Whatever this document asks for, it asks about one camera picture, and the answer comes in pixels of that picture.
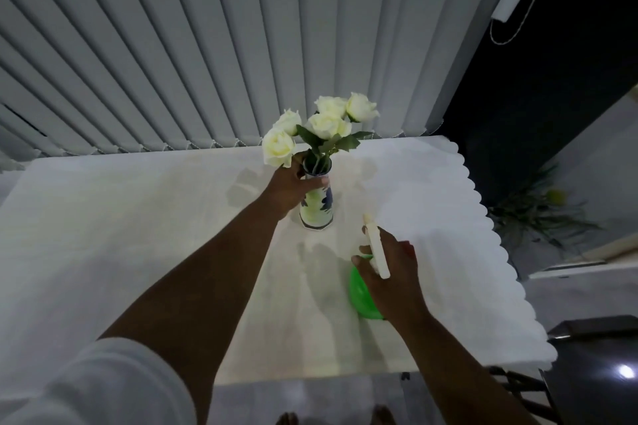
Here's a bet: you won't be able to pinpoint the white ledge board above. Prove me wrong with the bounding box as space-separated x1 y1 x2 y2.
527 245 638 281

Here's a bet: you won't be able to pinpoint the person's right forearm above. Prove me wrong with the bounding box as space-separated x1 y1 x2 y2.
386 309 541 425

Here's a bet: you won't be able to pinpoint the green leafy plant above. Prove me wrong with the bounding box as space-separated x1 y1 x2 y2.
487 165 601 252

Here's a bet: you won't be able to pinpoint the white vertical blinds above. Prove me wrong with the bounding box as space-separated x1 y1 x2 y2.
0 0 532 172

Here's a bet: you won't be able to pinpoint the white scalloped tablecloth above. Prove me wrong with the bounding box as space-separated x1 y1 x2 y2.
0 135 558 401

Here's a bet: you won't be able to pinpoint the person's left hand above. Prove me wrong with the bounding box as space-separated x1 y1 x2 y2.
263 157 330 220

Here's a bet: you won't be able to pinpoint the dark metal chair frame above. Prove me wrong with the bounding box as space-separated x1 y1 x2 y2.
487 365 561 424

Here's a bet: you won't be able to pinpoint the green spray bottle white head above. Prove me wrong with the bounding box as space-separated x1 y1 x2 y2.
348 214 391 322

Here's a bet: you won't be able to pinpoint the white rose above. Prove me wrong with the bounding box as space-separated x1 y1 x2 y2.
314 95 349 120
345 92 380 124
306 113 374 174
273 109 320 151
262 128 306 169

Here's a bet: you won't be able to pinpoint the white shirt sleeve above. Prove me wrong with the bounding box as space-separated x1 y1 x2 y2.
0 337 198 425

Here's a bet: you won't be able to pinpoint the glossy black furniture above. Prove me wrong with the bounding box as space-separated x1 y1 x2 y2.
540 314 638 425

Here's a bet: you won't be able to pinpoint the person's left forearm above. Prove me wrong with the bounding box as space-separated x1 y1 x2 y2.
97 201 287 425

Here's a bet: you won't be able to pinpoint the person's right hand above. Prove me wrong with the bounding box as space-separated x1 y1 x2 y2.
351 226 431 326

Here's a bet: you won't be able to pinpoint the blue and white patterned vase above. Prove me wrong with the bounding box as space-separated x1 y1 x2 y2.
298 160 334 230

